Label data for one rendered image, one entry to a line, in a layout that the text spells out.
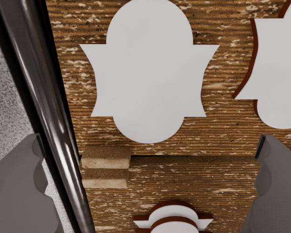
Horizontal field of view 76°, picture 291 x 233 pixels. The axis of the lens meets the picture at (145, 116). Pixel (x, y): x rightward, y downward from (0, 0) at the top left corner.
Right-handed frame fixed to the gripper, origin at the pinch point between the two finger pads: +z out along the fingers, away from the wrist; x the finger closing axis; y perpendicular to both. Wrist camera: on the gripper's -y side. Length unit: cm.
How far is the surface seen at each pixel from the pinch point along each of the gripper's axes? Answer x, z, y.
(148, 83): -0.1, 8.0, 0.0
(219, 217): 12.2, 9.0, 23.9
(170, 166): 3.1, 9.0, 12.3
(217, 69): 7.1, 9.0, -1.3
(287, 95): 14.7, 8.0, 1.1
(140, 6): -0.8, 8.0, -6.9
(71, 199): -13.1, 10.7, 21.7
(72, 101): -8.6, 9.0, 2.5
